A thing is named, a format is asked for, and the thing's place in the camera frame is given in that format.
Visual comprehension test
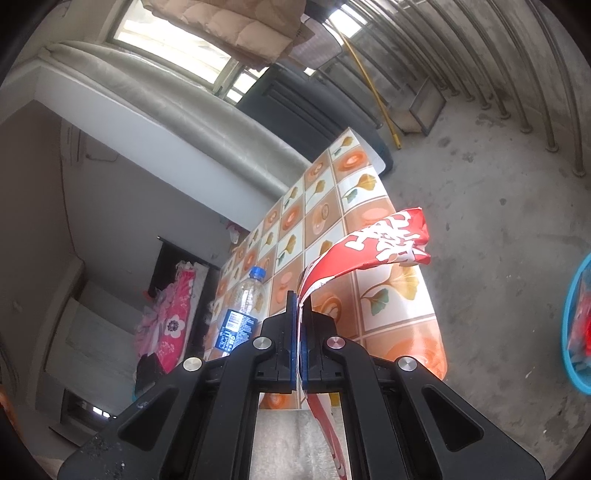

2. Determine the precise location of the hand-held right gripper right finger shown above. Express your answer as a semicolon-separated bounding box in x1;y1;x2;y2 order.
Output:
300;298;544;480

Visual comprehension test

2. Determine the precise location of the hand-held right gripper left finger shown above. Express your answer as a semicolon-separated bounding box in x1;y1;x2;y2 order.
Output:
58;291;302;480

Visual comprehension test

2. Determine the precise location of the red and white bag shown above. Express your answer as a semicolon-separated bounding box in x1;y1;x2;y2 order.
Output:
298;208;433;480

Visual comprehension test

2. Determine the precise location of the blue plastic basket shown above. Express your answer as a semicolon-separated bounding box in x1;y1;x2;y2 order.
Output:
560;251;591;394

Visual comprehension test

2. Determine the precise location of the clear plastic bottle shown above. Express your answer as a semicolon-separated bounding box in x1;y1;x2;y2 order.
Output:
210;266;269;361

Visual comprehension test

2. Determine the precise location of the grey fleece blanket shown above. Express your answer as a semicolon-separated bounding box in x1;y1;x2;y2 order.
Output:
250;408;352;480

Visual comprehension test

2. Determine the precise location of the pink bedding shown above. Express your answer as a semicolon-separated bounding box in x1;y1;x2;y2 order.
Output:
134;261;197;373

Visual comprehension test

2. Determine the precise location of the leaf patterned tablecloth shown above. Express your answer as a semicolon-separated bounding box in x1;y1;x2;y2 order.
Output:
203;127;450;412

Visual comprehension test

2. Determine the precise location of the metal dustpan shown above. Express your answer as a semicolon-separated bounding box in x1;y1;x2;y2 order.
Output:
392;78;447;137

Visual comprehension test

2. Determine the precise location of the beige down jacket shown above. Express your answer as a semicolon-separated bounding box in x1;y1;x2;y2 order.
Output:
141;0;308;64

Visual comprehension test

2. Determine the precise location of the metal balcony railing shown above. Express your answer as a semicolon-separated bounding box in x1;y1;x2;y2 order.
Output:
342;0;591;177

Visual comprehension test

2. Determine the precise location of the yellow broom handle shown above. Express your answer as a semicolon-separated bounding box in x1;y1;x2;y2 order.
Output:
339;34;403;151

